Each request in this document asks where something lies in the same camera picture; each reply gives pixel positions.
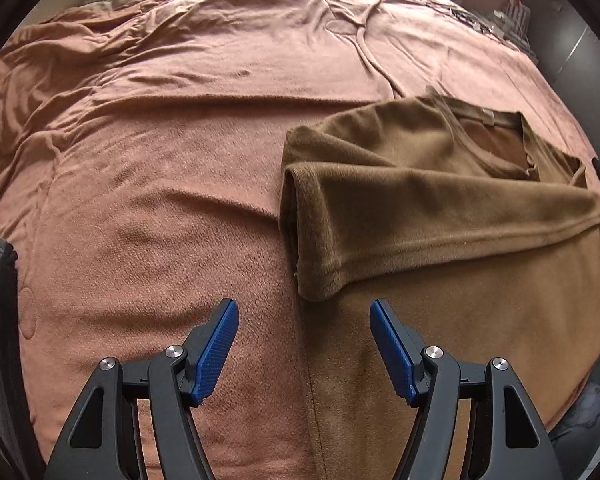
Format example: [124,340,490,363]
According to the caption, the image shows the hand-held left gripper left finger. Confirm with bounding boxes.
[44,298,240,480]

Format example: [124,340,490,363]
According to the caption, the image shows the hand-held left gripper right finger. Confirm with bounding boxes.
[370,299,563,480]

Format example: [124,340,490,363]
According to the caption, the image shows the brown printed t-shirt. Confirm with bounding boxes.
[278,87,600,480]

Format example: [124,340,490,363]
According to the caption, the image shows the pink-brown blanket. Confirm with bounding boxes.
[0,0,600,480]

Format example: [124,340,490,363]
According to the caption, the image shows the grey patterned cloth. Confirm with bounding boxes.
[547,377,600,443]

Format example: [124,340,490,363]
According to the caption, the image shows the dark grey wardrobe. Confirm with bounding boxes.
[480,0,600,161]

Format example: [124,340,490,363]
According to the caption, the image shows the white bedside shelf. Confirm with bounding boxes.
[490,0,538,58]

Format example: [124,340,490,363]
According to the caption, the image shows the pink-white rack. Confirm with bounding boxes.
[502,0,533,31]

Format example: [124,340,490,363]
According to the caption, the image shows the tangled black cables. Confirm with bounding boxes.
[352,0,503,36]

